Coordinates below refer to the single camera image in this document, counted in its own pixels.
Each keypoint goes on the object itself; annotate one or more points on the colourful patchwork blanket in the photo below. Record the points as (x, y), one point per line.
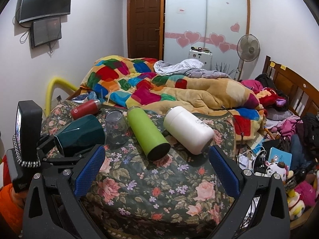
(133, 82)

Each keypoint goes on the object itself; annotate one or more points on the brown wooden door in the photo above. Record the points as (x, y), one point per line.
(143, 23)

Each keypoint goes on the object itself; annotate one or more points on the red thermos bottle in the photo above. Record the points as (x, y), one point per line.
(90, 107)

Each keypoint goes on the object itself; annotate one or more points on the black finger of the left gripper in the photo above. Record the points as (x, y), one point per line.
(23, 159)

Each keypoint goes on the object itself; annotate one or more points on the pink clothing pile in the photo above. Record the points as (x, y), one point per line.
(253, 85)

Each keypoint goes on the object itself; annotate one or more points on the dark green ceramic cup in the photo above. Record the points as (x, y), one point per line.
(79, 135)

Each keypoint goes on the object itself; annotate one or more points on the red plush toy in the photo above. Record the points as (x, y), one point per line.
(268, 97)

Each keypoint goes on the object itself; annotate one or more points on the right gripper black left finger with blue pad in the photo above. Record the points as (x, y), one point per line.
(53, 208)

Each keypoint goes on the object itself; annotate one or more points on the wall mounted black television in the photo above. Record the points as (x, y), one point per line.
(35, 9)

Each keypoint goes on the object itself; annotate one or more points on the white small cabinet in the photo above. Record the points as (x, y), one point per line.
(204, 55)

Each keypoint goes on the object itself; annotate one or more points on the white plush toy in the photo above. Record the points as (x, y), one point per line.
(280, 168)

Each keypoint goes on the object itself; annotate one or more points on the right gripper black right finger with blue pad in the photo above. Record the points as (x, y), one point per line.
(260, 208)

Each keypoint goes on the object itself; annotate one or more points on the white thermos bottle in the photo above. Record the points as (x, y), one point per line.
(189, 130)

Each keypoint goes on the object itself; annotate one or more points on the yellow plush toy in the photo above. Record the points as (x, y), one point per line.
(296, 206)

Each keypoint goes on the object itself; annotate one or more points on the small black wall monitor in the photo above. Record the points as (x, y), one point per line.
(45, 30)

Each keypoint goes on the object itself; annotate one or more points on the frosted wardrobe with hearts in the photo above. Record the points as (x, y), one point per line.
(213, 24)

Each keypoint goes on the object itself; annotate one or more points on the clear glass tumbler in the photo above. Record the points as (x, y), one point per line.
(116, 127)

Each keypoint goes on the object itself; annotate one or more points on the lime green thermos bottle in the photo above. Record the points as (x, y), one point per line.
(153, 143)

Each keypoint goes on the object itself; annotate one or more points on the white grey crumpled sheet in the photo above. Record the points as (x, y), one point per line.
(192, 68)

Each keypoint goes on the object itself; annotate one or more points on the blue booklet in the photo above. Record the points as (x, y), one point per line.
(276, 155)

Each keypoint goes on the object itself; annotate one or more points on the wooden headboard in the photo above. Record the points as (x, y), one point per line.
(303, 96)

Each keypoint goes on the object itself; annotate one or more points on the standing electric fan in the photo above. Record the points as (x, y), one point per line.
(248, 49)

